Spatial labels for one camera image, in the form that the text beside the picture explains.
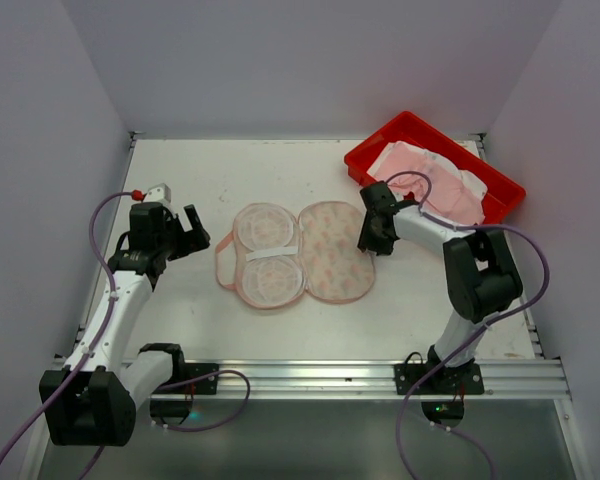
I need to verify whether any pink bra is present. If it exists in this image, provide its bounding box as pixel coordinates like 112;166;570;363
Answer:
371;150;485;225

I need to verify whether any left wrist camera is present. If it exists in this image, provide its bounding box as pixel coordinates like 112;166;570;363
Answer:
145;184;171;204

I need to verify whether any white bra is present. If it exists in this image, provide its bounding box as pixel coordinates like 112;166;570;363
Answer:
366;141;488;200

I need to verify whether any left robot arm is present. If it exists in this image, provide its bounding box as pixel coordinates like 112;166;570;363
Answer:
39;201;210;447

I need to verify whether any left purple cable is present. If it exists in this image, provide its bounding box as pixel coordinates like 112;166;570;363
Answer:
0;188;251;480

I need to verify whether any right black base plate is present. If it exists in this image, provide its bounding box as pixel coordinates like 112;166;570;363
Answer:
393;347;485;396

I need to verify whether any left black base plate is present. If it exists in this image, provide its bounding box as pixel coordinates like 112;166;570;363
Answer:
180;362;219;396

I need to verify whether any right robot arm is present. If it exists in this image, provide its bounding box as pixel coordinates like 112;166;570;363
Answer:
358;181;523;394

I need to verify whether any floral fabric laundry bag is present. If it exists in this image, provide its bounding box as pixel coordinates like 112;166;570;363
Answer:
215;201;375;310

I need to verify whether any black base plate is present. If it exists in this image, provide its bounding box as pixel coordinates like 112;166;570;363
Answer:
180;362;219;396
393;347;485;396

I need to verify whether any red plastic tray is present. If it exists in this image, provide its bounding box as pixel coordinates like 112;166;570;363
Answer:
344;112;526;224

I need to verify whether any aluminium front rail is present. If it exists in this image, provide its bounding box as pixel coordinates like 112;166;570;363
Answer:
47;357;569;401

